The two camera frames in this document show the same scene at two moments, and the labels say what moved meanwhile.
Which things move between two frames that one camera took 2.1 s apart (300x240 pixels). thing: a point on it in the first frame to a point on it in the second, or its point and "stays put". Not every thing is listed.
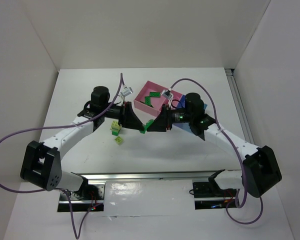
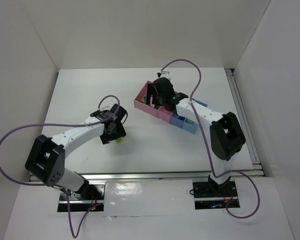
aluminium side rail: (231, 75) stays put
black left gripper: (125, 114) to (114, 136)
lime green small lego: (119, 140) stays put
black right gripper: (167, 117) to (153, 94)
